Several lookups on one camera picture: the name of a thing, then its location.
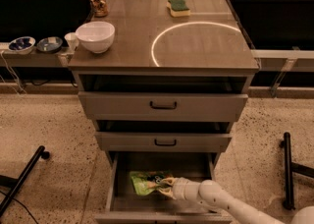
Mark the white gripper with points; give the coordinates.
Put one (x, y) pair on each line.
(181, 189)

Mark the green rice chip bag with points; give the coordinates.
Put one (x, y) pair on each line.
(147, 182)

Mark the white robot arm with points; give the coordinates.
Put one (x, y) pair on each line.
(210, 194)

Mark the grey bottom drawer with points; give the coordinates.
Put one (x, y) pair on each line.
(125, 206)

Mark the grey drawer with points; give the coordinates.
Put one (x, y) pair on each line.
(153, 142)
(179, 107)
(125, 206)

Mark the grey middle drawer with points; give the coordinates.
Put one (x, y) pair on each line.
(153, 142)

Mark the grey drawer cabinet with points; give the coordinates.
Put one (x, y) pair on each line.
(153, 52)

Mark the grey top drawer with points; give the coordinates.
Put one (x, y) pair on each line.
(179, 107)

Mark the black right stand leg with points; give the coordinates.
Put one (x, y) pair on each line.
(290, 168)

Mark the black stand leg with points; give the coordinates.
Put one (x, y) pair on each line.
(14, 184)
(290, 168)

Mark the black left stand leg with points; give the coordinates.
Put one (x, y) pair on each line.
(14, 184)

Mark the grey side shelf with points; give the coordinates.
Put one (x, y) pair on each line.
(36, 59)

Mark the small white cup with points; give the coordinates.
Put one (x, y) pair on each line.
(72, 40)

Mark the green yellow sponge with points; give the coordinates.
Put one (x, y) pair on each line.
(178, 8)

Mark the dark blue grey bowl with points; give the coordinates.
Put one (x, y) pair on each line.
(49, 44)

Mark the blue white bowl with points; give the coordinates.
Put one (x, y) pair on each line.
(22, 45)

